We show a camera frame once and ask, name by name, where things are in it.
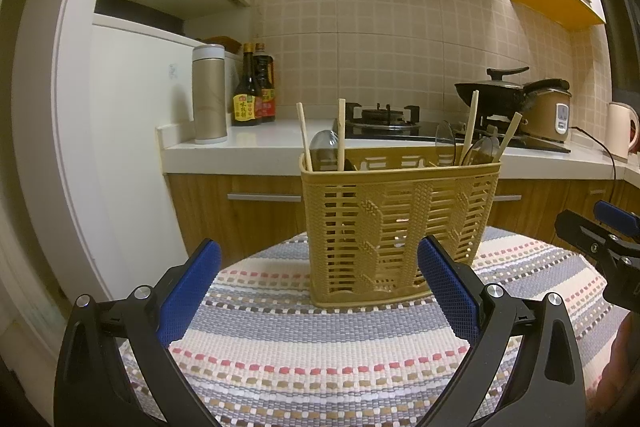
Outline small soy sauce bottle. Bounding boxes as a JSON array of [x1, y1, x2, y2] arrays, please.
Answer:
[[232, 43, 263, 127]]

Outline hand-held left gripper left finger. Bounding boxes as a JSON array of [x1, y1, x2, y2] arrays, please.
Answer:
[[54, 238, 222, 427]]

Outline person's right forearm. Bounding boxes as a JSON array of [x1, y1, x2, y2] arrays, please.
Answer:
[[586, 317, 640, 414]]

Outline black power cable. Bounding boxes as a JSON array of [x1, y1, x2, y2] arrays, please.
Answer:
[[570, 125, 619, 208]]

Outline black frying pan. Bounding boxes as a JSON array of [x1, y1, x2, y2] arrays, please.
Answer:
[[453, 79, 532, 114]]

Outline wooden chopstick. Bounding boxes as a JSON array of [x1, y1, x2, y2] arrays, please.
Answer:
[[296, 103, 314, 172], [492, 112, 525, 163], [460, 90, 480, 166], [337, 99, 347, 172]]

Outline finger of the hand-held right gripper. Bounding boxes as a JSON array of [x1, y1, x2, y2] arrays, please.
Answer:
[[555, 208, 640, 309], [593, 200, 640, 240]]

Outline black pan lid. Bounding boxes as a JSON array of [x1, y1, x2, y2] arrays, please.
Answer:
[[467, 66, 531, 91]]

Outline beige thermos flask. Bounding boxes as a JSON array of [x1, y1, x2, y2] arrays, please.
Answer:
[[192, 44, 230, 145]]

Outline black glass gas cooktop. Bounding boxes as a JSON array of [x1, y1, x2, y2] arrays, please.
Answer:
[[332, 117, 572, 154]]

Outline beige plastic utensil basket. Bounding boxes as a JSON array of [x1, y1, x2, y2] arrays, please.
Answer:
[[299, 146, 503, 307]]

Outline large dark sauce bottle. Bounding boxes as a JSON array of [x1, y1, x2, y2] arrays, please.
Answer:
[[252, 43, 277, 124]]

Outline wooden lower cabinets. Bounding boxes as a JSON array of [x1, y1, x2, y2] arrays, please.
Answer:
[[164, 171, 640, 259]]

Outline black burner grate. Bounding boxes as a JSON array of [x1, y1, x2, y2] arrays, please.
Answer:
[[479, 111, 532, 138], [345, 103, 422, 129]]

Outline dark window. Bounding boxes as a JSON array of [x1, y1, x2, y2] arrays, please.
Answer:
[[584, 0, 640, 108]]

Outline cream electric kettle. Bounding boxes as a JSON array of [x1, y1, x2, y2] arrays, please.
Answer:
[[606, 101, 640, 159]]

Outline brown rice cooker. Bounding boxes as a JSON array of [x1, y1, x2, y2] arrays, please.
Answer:
[[522, 78, 573, 143]]

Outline striped woven mat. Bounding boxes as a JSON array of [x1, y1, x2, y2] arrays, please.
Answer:
[[116, 227, 632, 427]]

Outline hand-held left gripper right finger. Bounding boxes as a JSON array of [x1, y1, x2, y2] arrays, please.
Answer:
[[417, 234, 586, 427]]

